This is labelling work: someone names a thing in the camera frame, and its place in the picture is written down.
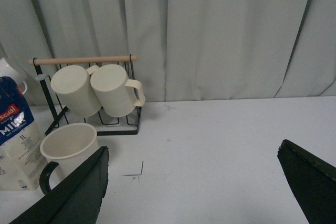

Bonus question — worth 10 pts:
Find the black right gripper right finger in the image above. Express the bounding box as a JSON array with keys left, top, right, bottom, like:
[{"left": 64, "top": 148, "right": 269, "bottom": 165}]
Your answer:
[{"left": 277, "top": 140, "right": 335, "bottom": 223}]

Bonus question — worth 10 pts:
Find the black wire cup rack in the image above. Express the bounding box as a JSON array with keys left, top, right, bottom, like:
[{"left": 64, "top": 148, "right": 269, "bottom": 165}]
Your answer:
[{"left": 28, "top": 54, "right": 142, "bottom": 136}]

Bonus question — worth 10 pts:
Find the cream ribbed mug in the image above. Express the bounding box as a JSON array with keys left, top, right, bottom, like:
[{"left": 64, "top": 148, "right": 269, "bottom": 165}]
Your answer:
[
  {"left": 51, "top": 65, "right": 101, "bottom": 118},
  {"left": 90, "top": 64, "right": 145, "bottom": 118}
]

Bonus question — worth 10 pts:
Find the blue white milk carton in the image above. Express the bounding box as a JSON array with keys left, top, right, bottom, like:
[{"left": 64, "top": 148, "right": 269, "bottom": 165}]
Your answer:
[{"left": 1, "top": 77, "right": 47, "bottom": 191}]

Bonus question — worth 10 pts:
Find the cream ribbed mug right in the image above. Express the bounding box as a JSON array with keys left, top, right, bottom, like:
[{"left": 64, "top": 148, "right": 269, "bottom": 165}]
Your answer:
[{"left": 90, "top": 64, "right": 145, "bottom": 118}]

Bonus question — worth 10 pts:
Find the grey curtain backdrop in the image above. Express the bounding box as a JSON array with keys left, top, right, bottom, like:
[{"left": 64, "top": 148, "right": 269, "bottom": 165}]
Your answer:
[{"left": 1, "top": 0, "right": 335, "bottom": 105}]

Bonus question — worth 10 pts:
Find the cream smiley mug black handle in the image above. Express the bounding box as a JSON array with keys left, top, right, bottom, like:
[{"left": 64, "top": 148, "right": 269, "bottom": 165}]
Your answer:
[{"left": 39, "top": 123, "right": 99, "bottom": 194}]

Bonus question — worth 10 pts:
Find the cream ribbed mug left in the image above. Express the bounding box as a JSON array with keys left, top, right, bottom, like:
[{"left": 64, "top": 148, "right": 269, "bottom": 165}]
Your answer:
[{"left": 51, "top": 65, "right": 101, "bottom": 118}]

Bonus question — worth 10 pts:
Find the white hanging mug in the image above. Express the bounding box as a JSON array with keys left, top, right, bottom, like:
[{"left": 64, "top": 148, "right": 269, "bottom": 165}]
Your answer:
[{"left": 1, "top": 57, "right": 28, "bottom": 94}]

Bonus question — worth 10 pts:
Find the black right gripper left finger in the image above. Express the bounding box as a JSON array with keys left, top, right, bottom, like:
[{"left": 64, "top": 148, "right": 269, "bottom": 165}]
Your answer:
[{"left": 11, "top": 146, "right": 109, "bottom": 223}]

